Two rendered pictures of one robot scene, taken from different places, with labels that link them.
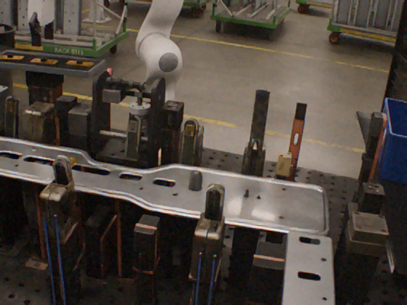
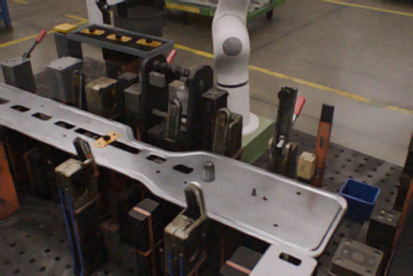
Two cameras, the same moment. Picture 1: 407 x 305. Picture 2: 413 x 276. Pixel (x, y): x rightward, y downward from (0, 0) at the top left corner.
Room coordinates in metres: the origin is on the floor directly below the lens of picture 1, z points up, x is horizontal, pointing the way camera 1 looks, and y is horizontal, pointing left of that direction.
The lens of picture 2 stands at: (0.20, -0.35, 1.67)
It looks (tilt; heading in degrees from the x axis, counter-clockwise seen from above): 31 degrees down; 23
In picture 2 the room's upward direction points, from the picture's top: straight up
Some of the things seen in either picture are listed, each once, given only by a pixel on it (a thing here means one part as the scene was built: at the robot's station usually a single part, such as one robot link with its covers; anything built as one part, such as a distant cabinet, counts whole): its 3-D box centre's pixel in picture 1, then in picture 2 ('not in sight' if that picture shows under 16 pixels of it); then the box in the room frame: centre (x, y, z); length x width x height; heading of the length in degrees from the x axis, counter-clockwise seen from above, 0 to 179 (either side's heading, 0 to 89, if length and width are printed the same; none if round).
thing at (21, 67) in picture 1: (44, 62); (119, 39); (1.45, 0.52, 1.16); 0.37 x 0.14 x 0.02; 81
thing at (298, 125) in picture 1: (287, 189); (315, 190); (1.15, -0.24, 0.95); 0.03 x 0.01 x 0.50; 81
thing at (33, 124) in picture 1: (41, 165); (107, 134); (1.26, 0.48, 0.89); 0.13 x 0.11 x 0.38; 171
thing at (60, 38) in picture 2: not in sight; (75, 85); (1.49, 0.78, 0.92); 0.08 x 0.08 x 0.44; 81
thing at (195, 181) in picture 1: (195, 181); (209, 172); (1.03, 0.01, 1.02); 0.03 x 0.03 x 0.07
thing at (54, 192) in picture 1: (62, 248); (83, 216); (0.90, 0.31, 0.87); 0.12 x 0.09 x 0.35; 171
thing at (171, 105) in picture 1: (168, 171); (213, 154); (1.26, 0.09, 0.91); 0.07 x 0.05 x 0.42; 171
